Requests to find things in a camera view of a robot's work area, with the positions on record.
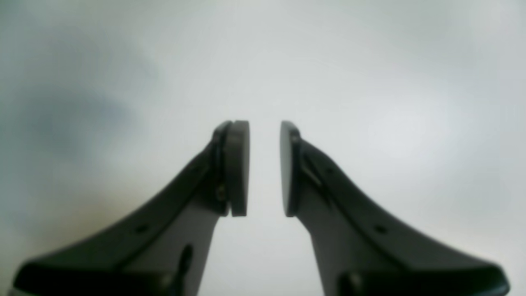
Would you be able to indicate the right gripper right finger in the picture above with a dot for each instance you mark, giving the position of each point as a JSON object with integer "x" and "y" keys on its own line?
{"x": 360, "y": 248}

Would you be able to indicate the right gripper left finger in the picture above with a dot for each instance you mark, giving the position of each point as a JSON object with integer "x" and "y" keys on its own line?
{"x": 161, "y": 248}

